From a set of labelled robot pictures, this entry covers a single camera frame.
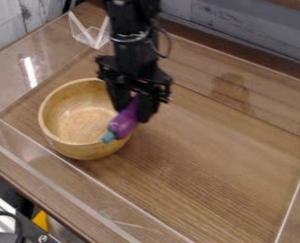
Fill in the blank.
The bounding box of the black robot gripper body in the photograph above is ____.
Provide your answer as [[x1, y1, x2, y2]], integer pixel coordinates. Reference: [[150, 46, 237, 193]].
[[96, 36, 173, 103]]

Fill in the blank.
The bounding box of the clear acrylic corner bracket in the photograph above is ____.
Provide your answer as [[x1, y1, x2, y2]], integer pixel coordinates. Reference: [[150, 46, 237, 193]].
[[67, 11, 110, 49]]

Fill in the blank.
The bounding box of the brown wooden bowl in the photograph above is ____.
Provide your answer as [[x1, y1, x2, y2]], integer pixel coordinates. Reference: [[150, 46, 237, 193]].
[[38, 78, 130, 160]]

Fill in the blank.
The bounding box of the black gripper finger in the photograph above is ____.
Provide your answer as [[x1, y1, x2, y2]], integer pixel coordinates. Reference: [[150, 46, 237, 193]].
[[106, 82, 132, 112], [138, 92, 161, 123]]

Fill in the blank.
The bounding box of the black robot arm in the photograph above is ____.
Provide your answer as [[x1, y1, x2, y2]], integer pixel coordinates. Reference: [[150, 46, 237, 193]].
[[96, 0, 173, 123]]

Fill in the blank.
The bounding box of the black and yellow equipment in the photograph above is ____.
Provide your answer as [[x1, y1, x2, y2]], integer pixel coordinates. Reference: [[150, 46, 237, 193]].
[[0, 198, 63, 243]]

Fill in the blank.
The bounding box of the purple toy eggplant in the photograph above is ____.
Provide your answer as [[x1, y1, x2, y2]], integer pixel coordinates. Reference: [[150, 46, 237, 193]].
[[102, 96, 138, 144]]

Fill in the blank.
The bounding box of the black cable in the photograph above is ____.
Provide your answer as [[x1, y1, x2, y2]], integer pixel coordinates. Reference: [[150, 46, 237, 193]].
[[150, 25, 173, 60]]

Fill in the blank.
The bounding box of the clear acrylic tray wall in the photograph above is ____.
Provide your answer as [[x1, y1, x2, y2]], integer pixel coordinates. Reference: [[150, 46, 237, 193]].
[[0, 120, 192, 243]]

